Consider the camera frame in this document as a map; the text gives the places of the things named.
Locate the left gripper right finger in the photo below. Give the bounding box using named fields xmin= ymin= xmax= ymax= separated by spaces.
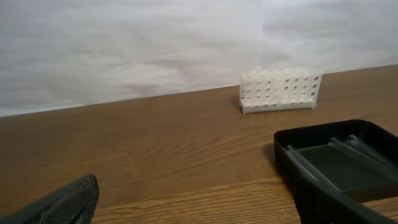
xmin=294 ymin=175 xmax=398 ymax=224

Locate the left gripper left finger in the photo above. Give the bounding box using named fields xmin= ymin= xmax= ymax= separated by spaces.
xmin=0 ymin=173 xmax=100 ymax=224

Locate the black tray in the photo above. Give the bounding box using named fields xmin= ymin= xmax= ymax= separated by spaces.
xmin=273 ymin=119 xmax=398 ymax=203

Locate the white test tube rack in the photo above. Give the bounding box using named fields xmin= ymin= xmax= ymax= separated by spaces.
xmin=239 ymin=67 xmax=323 ymax=115

